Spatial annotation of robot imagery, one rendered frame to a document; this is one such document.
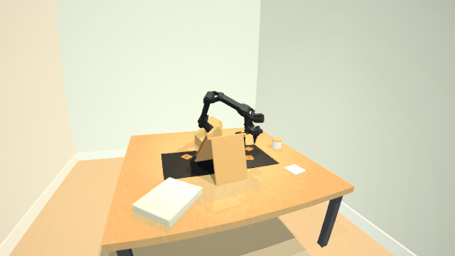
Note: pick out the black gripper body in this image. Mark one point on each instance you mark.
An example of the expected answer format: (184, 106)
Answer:
(249, 125)

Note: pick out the white rectangular block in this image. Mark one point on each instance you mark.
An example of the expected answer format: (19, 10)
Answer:
(167, 202)

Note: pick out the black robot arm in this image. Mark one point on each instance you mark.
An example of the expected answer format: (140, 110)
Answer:
(242, 109)

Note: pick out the white jar with orange lid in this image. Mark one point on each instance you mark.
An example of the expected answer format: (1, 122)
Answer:
(276, 143)

